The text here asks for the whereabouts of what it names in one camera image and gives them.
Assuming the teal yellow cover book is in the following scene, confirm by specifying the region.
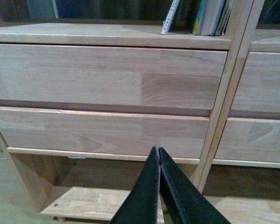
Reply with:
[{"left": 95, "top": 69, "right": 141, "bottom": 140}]
[{"left": 192, "top": 0, "right": 225, "bottom": 36}]

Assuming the wooden drawer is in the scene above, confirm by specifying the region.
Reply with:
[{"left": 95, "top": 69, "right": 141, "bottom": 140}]
[
  {"left": 231, "top": 52, "right": 280, "bottom": 113},
  {"left": 215, "top": 118, "right": 280, "bottom": 163},
  {"left": 0, "top": 44, "right": 227, "bottom": 110},
  {"left": 0, "top": 106, "right": 209, "bottom": 158}
]

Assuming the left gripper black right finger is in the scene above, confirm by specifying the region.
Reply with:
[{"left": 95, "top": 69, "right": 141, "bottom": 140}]
[{"left": 158, "top": 147, "right": 230, "bottom": 224}]

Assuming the white illustrated cover book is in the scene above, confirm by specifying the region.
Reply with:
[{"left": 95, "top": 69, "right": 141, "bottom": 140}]
[{"left": 161, "top": 0, "right": 180, "bottom": 35}]

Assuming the upper left wooden drawer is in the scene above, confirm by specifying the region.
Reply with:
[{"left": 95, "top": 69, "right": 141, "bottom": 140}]
[{"left": 0, "top": 44, "right": 227, "bottom": 110}]

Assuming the right wooden shelf unit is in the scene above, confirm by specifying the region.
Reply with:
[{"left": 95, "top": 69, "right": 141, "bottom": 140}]
[{"left": 197, "top": 0, "right": 280, "bottom": 224}]

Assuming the upper right wooden drawer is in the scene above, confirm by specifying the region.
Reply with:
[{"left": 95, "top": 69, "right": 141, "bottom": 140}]
[{"left": 231, "top": 52, "right": 280, "bottom": 113}]

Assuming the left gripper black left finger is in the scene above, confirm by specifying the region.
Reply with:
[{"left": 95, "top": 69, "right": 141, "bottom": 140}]
[{"left": 110, "top": 147, "right": 160, "bottom": 224}]

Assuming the wooden shelf unit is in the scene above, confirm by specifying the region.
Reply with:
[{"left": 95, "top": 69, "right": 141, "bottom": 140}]
[
  {"left": 0, "top": 0, "right": 266, "bottom": 222},
  {"left": 197, "top": 0, "right": 280, "bottom": 224}
]

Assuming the left wooden shelf unit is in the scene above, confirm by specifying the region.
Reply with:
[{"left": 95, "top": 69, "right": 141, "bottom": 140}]
[{"left": 0, "top": 0, "right": 266, "bottom": 222}]

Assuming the lower left wooden drawer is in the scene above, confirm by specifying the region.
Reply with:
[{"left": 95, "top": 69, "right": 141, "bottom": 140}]
[{"left": 0, "top": 106, "right": 209, "bottom": 158}]

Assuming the lower right wooden drawer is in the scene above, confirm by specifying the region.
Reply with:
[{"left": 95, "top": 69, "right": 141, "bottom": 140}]
[{"left": 215, "top": 118, "right": 280, "bottom": 163}]

